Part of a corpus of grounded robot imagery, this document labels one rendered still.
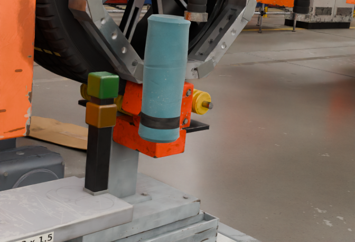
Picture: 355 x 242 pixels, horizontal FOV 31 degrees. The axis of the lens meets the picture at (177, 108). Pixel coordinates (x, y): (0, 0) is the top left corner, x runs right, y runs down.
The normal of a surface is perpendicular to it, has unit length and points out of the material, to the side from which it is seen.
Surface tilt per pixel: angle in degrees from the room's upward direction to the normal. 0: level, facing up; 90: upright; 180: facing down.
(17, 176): 90
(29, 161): 23
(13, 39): 90
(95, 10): 90
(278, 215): 0
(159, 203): 0
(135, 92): 80
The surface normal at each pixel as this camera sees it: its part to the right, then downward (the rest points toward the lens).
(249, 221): 0.10, -0.97
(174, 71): 0.43, 0.28
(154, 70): -0.44, 0.20
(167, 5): -0.55, -0.43
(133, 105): -0.68, -0.07
